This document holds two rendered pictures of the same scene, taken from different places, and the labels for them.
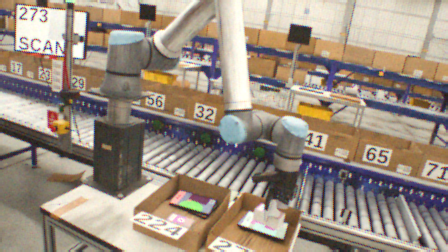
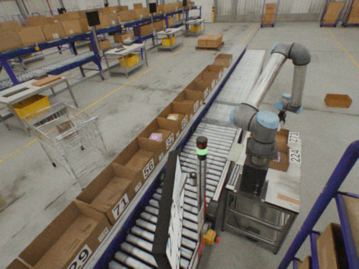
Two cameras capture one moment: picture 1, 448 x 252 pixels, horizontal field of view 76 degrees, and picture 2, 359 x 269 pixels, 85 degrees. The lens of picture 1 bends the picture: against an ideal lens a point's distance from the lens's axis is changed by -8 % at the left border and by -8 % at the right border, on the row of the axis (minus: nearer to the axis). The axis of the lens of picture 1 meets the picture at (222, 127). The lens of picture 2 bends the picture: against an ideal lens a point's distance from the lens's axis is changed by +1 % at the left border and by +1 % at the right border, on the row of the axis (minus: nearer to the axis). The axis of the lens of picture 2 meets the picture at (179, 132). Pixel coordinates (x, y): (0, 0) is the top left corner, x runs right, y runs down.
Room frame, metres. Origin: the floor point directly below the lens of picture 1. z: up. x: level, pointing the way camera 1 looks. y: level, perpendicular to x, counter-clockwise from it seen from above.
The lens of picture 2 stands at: (1.75, 1.66, 2.19)
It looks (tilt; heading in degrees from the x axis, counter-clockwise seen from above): 36 degrees down; 280
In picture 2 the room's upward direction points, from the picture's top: 4 degrees counter-clockwise
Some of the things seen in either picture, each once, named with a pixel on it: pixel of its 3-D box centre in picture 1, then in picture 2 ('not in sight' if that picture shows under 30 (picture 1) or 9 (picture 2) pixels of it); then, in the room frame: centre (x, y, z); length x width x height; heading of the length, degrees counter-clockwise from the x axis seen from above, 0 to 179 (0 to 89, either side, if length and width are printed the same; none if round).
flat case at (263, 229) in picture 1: (265, 225); not in sight; (1.14, -0.25, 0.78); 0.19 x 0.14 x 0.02; 72
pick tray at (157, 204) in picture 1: (185, 208); (267, 154); (1.14, 0.10, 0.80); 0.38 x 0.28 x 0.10; 163
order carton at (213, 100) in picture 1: (220, 111); (160, 134); (2.24, 0.04, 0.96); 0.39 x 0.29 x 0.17; 73
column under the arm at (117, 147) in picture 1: (118, 151); (254, 173); (1.35, 0.48, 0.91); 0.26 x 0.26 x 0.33; 70
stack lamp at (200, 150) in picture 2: not in sight; (201, 145); (1.77, 0.98, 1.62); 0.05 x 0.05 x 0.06
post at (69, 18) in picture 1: (67, 83); (202, 211); (1.77, 0.99, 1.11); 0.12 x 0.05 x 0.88; 73
